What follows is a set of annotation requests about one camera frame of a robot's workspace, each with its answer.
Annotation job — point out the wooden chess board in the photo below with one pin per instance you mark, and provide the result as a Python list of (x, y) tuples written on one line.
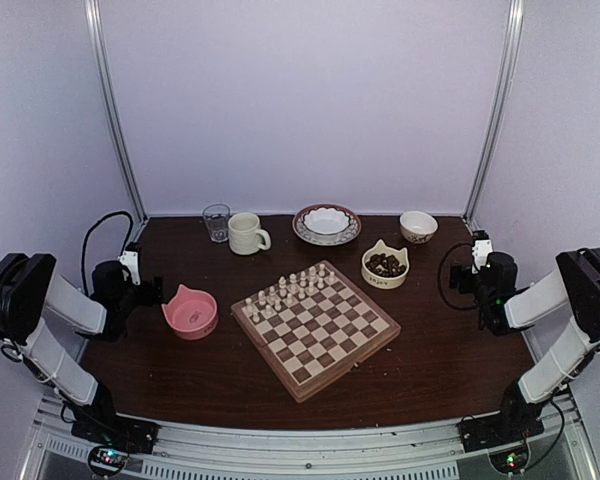
[(320, 338)]

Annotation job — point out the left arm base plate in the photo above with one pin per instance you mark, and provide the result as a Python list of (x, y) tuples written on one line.
[(122, 433)]

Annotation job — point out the cream ribbed mug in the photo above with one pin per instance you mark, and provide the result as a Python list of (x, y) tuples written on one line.
[(246, 237)]

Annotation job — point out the cream cat-ear bowl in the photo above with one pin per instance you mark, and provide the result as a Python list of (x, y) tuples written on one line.
[(380, 282)]

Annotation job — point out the white king chess piece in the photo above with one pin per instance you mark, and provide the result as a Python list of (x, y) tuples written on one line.
[(283, 287)]

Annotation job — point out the pink cat-ear bowl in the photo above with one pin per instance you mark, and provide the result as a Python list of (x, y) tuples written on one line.
[(192, 314)]

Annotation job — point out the small white floral bowl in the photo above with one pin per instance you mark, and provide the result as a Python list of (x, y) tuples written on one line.
[(417, 227)]

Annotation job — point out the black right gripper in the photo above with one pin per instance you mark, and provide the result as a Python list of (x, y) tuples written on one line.
[(464, 286)]

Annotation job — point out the white queen chess piece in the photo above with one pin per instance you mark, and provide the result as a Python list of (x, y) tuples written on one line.
[(293, 283)]

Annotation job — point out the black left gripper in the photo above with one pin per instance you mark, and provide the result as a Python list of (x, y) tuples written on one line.
[(147, 298)]

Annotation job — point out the aluminium frame post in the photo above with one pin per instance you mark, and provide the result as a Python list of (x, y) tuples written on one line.
[(97, 38), (507, 69)]

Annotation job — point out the dark chess pieces pile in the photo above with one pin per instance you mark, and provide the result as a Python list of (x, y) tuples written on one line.
[(384, 265)]

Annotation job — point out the left aluminium frame post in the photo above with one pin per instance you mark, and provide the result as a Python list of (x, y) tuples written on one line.
[(97, 38)]

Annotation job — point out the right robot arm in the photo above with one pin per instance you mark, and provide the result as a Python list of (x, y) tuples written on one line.
[(567, 298)]

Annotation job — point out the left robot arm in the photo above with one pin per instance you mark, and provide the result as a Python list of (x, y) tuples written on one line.
[(33, 293)]

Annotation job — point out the patterned ceramic plate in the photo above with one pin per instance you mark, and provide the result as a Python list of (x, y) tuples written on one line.
[(341, 238)]

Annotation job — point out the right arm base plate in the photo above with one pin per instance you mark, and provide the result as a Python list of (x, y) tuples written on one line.
[(478, 433)]

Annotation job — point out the aluminium front rail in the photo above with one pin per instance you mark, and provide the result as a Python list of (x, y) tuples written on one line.
[(419, 451)]

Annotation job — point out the white knight chess piece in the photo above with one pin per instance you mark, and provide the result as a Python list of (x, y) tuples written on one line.
[(262, 298)]

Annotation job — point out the right aluminium frame post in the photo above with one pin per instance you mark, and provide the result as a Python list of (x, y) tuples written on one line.
[(507, 69)]

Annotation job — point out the clear drinking glass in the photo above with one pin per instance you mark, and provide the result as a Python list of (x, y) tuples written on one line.
[(216, 218)]

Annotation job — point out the white scalloped bowl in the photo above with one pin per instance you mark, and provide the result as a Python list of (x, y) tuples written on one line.
[(326, 221)]

